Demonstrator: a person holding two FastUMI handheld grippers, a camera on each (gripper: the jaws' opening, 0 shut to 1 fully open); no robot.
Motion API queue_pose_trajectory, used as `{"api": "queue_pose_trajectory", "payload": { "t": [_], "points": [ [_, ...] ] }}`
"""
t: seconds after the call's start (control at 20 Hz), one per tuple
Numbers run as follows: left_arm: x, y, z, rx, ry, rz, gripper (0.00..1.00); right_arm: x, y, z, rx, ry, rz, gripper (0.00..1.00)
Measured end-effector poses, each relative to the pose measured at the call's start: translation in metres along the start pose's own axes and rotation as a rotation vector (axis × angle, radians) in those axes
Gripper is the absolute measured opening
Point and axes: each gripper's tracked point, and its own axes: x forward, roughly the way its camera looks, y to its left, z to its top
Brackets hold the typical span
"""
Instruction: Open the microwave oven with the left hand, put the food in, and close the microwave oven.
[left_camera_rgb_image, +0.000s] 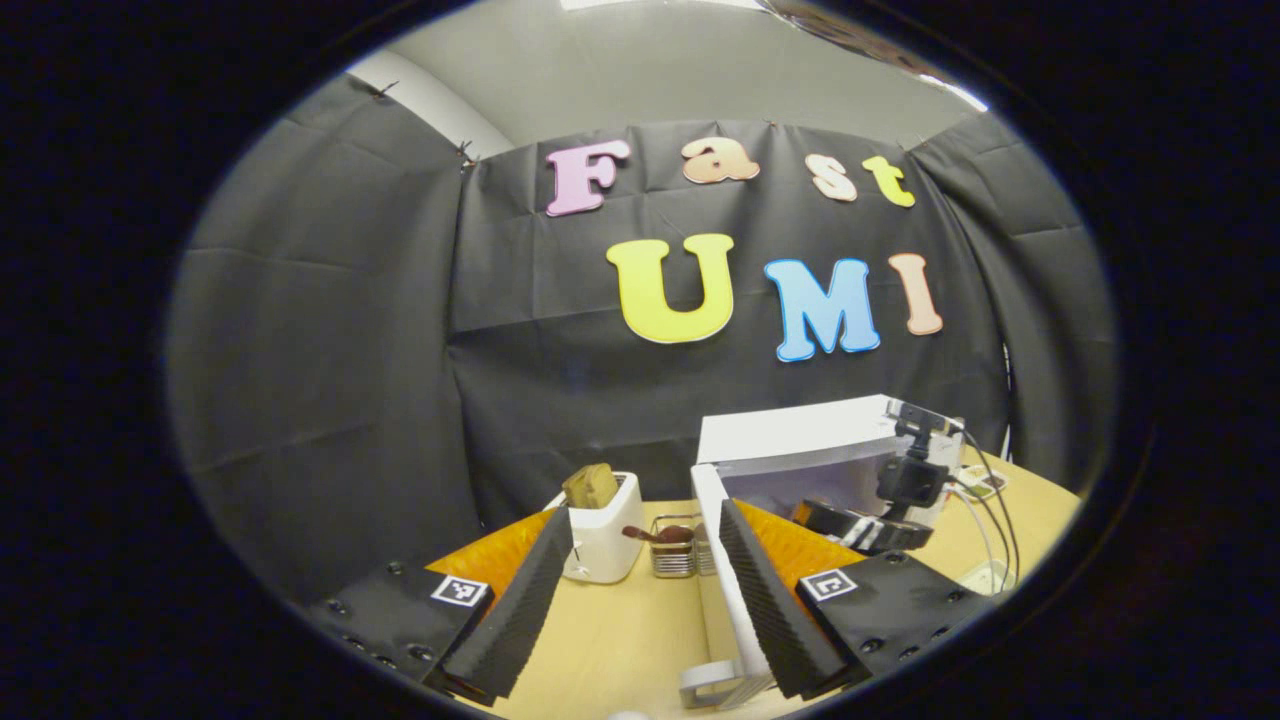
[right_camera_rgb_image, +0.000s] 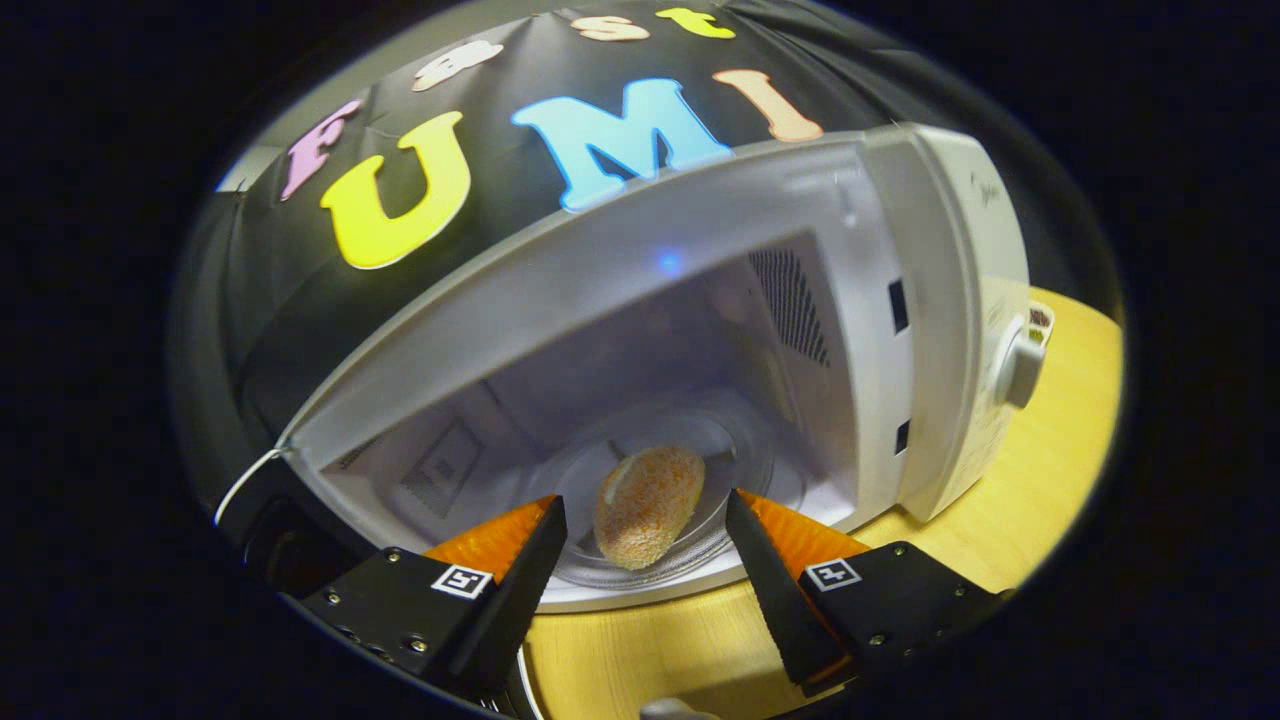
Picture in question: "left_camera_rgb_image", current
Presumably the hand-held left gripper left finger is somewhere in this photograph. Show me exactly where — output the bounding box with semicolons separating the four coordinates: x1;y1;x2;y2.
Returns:
310;505;577;706

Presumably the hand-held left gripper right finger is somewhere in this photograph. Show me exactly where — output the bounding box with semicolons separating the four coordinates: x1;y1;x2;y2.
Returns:
718;497;1001;701

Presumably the white microwave oven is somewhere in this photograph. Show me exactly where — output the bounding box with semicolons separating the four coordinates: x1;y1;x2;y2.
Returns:
680;394;969;711

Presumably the white toaster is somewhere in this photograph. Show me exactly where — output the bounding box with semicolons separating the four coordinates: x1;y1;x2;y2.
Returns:
544;471;649;586

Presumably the pale green rectangular tray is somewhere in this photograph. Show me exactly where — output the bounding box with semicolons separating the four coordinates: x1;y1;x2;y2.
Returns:
958;559;1013;597

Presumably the brown bread slice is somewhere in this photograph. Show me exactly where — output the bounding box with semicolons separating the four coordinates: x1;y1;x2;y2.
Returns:
561;462;620;510

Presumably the black backdrop cloth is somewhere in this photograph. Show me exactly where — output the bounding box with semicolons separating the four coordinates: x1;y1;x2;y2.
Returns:
165;75;1116;606

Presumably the white cable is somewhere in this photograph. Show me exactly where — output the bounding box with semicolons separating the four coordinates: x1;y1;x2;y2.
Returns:
946;484;1003;595

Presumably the black cable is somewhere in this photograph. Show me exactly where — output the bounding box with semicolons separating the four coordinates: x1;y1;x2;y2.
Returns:
958;428;1023;593

